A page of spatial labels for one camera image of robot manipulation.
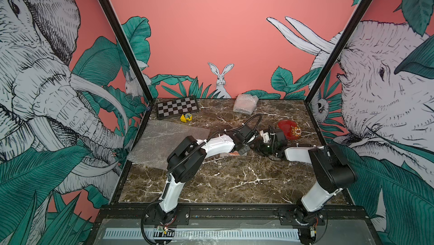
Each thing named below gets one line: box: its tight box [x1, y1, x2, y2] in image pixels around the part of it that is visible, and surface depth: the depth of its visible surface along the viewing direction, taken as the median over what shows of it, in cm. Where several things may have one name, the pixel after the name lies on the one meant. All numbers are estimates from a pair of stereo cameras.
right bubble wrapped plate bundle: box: [232, 93, 259, 116], surface depth 117 cm
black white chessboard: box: [156, 96, 201, 121], surface depth 114 cm
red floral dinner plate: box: [278, 119, 302, 141], surface depth 106 cm
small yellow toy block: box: [180, 112, 193, 123], surface depth 110 cm
